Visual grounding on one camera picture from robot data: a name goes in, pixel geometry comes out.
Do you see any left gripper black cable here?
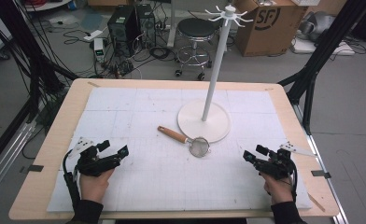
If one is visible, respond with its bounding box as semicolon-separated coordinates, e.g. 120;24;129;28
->
62;148;81;213

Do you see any wooden handled mesh strainer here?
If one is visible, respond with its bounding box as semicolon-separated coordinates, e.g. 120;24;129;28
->
157;125;211;159

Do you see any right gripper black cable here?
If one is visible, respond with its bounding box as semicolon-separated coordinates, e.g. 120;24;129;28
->
288;161;299;203

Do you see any slim black computer tower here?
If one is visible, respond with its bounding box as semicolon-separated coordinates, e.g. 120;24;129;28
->
135;3;157;49

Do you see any black round stool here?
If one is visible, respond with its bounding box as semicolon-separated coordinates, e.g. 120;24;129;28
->
174;17;218;81

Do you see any black table clamp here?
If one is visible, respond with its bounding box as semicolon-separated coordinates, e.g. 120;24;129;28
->
19;164;45;175
310;169;332;179

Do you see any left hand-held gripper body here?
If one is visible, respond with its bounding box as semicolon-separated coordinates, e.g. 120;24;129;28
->
67;136;123;178

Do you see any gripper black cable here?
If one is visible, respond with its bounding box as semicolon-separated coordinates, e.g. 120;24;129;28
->
288;161;299;203
62;148;81;213

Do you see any white power strip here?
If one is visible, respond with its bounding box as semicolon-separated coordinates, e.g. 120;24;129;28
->
82;29;104;43

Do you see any person's left hand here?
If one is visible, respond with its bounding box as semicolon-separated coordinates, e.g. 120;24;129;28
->
79;168;115;204

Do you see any black metal frame stand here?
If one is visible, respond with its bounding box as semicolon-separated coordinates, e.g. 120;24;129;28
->
277;0;366;135
0;0;80;124

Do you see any person's right hand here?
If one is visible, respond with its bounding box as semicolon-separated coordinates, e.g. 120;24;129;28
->
260;172;295;206

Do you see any white grid mat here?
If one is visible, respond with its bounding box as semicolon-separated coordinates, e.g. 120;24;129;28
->
46;86;313;214

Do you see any small white power supply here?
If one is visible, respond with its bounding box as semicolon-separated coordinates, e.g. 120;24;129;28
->
92;37;106;63

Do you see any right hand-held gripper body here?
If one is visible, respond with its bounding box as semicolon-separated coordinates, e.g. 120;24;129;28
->
254;141;317;181

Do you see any white hook stand rack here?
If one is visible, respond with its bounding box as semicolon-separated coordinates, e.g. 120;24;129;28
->
176;4;254;145

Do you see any grey plastic bag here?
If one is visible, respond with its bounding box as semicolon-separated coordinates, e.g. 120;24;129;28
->
298;11;337;42

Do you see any coiled black cable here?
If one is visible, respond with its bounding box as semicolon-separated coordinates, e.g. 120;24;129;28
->
148;46;176;63

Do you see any large black computer tower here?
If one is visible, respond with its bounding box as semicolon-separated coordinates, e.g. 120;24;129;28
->
106;5;139;58

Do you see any cardboard box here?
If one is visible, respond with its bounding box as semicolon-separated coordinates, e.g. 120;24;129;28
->
233;0;310;58

